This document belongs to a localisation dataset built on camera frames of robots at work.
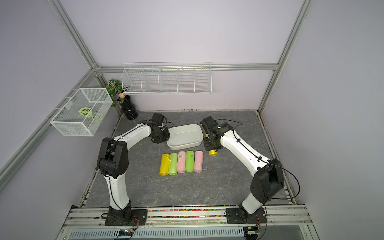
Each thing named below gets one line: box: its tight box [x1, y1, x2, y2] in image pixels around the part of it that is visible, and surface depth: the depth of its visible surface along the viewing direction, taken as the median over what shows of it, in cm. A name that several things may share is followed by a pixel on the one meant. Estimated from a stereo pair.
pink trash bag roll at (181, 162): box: [177, 151, 186, 174], surface depth 91 cm
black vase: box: [121, 94, 138, 120], surface depth 114 cm
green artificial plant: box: [105, 79, 126, 108], surface depth 99 cm
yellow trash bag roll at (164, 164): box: [159, 153, 171, 176], surface depth 91 cm
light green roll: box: [168, 153, 178, 176], surface depth 91 cm
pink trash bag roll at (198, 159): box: [194, 150, 204, 173], surface depth 93 cm
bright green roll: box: [185, 150, 195, 173], surface depth 92 cm
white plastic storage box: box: [166, 123, 204, 151], surface depth 105 cm
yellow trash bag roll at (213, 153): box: [208, 149, 218, 156], surface depth 80 cm
